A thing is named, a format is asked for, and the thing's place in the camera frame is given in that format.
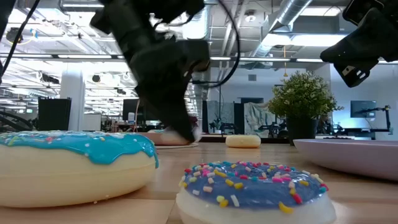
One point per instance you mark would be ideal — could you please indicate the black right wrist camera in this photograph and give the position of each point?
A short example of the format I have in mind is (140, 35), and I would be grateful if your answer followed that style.
(360, 11)

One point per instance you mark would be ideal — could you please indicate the white woven round placemat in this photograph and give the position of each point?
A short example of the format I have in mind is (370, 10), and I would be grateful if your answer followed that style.
(183, 146)

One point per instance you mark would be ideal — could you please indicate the silver slanted ceiling duct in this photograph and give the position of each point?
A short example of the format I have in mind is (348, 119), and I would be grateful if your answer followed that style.
(289, 12)

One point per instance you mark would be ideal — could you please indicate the grey wall vent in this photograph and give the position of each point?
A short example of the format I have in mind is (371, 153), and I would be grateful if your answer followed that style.
(252, 77)

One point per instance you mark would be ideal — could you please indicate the wall monitor screen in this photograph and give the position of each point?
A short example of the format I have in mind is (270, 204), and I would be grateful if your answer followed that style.
(362, 107)

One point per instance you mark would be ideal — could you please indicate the silver spiral ceiling duct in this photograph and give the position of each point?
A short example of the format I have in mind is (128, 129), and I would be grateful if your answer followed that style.
(194, 29)

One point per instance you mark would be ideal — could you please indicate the grey crumpled cover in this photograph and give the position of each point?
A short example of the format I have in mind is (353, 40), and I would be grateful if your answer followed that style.
(258, 115)

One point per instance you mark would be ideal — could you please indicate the black ceiling light rail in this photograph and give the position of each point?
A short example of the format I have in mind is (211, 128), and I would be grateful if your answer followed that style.
(264, 59)

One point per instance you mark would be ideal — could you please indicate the blue donut white drizzle sprinkles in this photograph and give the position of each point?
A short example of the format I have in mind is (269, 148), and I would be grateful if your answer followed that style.
(77, 174)

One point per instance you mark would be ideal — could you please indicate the chocolate glazed donut white drizzle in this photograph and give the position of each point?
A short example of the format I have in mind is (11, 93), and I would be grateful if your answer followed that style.
(242, 141)

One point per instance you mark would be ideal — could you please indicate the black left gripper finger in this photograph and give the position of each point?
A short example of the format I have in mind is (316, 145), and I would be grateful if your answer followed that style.
(166, 118)
(188, 121)

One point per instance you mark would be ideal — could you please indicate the black plant pot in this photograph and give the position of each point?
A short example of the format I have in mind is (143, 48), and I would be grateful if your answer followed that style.
(301, 129)

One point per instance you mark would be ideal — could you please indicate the pink plate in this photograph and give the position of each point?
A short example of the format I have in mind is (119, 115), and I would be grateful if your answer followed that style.
(152, 139)

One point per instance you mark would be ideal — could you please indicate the white square pillar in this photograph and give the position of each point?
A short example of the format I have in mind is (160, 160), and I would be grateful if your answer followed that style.
(73, 93)

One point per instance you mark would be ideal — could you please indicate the lavender plate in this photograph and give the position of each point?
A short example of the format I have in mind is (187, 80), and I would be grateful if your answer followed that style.
(348, 158)

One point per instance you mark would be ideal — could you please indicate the small purple donut coloured sprinkles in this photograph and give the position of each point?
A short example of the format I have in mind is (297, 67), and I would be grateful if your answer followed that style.
(255, 193)

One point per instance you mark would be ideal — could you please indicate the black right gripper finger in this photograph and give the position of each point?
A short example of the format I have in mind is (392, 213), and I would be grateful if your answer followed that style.
(331, 55)
(354, 73)

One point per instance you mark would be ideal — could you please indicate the green potted plant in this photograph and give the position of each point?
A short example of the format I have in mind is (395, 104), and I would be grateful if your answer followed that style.
(303, 96)

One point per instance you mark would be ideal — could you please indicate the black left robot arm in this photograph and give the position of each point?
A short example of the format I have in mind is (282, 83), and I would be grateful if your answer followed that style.
(130, 18)

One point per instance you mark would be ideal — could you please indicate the white ceiling sensor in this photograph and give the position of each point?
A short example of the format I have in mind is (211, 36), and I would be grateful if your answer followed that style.
(250, 17)

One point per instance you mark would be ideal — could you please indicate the dark desk monitor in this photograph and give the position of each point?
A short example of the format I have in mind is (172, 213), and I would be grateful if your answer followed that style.
(130, 109)

